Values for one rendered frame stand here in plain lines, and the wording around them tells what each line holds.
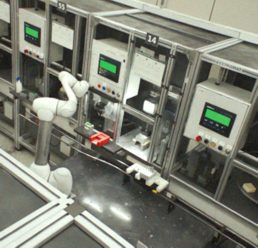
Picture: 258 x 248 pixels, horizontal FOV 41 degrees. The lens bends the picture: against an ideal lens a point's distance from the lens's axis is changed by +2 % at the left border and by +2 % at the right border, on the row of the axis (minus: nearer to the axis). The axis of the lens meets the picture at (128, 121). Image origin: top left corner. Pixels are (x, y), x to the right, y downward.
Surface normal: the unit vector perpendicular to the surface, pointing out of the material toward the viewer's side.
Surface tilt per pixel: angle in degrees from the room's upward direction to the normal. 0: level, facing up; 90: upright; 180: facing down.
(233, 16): 90
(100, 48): 90
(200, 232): 0
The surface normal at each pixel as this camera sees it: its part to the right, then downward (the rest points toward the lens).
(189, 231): 0.15, -0.87
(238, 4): -0.61, 0.29
